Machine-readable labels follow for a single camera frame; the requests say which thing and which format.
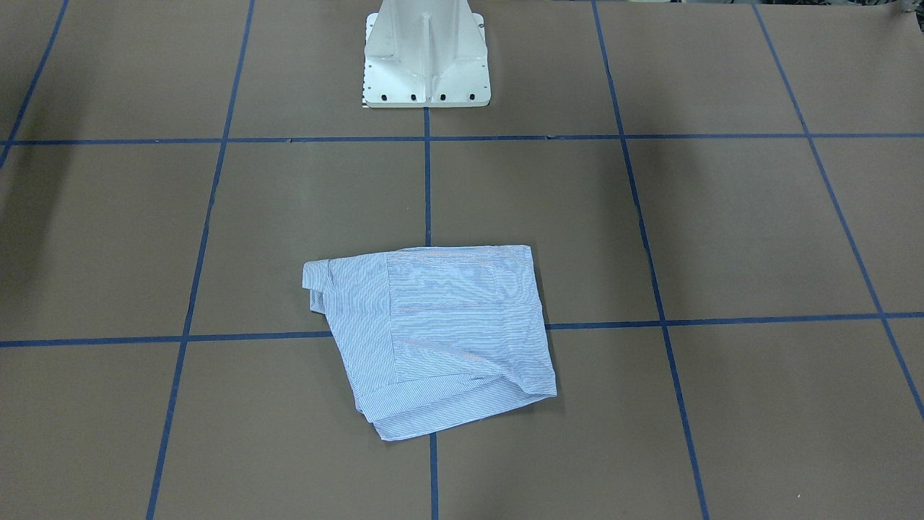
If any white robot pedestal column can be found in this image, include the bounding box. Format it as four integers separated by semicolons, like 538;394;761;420
362;1;492;109

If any light blue striped shirt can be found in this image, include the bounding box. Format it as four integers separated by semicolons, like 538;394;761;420
302;246;558;441

